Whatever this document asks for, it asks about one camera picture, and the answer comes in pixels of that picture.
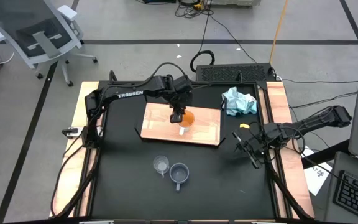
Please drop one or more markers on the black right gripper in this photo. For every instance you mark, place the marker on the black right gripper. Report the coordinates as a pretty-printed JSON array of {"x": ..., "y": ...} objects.
[{"x": 253, "y": 146}]

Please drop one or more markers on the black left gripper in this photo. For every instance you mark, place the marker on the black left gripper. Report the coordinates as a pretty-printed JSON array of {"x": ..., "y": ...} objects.
[{"x": 183, "y": 93}]

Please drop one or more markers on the yellow and white mug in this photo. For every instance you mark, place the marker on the yellow and white mug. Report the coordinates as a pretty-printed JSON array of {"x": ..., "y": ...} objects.
[{"x": 189, "y": 119}]

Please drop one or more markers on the clear glass cup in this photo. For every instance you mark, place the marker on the clear glass cup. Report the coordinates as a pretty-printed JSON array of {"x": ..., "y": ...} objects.
[{"x": 161, "y": 164}]

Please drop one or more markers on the grey mug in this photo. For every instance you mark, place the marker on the grey mug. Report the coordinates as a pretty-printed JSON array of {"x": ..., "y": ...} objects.
[{"x": 179, "y": 174}]

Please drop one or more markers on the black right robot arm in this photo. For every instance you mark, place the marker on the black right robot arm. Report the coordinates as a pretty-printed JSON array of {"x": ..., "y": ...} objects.
[{"x": 315, "y": 123}]

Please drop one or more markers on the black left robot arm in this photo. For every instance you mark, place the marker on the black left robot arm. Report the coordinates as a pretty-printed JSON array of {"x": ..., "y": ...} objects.
[{"x": 129, "y": 93}]

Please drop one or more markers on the small yellow tag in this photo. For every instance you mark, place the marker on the small yellow tag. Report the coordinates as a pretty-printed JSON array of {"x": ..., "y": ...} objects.
[{"x": 244, "y": 126}]

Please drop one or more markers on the wooden cutting board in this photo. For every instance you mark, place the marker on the wooden cutting board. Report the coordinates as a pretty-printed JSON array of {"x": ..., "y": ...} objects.
[{"x": 160, "y": 124}]

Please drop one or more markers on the light blue cloth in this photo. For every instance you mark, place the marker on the light blue cloth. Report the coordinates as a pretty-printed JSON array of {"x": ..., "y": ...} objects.
[{"x": 238, "y": 102}]

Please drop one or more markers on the black perforated computer case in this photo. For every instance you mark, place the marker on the black perforated computer case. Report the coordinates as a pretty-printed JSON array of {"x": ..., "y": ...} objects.
[{"x": 228, "y": 73}]

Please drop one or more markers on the wooden table side board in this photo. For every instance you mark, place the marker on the wooden table side board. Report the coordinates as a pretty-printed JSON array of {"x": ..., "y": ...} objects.
[
  {"x": 73, "y": 174},
  {"x": 298, "y": 189}
]

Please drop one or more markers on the white paper sheet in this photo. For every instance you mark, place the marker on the white paper sheet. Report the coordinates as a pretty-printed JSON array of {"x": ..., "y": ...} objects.
[{"x": 319, "y": 180}]

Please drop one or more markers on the black clamp device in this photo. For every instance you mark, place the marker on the black clamp device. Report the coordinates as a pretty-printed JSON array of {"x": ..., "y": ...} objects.
[{"x": 71, "y": 132}]

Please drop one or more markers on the yellow plug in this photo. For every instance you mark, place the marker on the yellow plug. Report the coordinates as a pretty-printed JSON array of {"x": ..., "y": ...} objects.
[{"x": 198, "y": 5}]

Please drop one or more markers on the grey box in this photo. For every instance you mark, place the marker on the grey box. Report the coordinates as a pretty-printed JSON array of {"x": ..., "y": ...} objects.
[{"x": 235, "y": 2}]

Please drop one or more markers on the black keyboard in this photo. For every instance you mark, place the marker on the black keyboard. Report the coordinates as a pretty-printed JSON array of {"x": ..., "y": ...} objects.
[{"x": 356, "y": 196}]

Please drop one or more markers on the grey office chair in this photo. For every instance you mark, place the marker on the grey office chair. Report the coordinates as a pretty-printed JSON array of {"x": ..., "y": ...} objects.
[{"x": 47, "y": 43}]

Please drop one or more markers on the black frame strut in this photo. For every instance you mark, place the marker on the black frame strut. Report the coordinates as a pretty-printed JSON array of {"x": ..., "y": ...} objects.
[
  {"x": 80, "y": 186},
  {"x": 286, "y": 186}
]

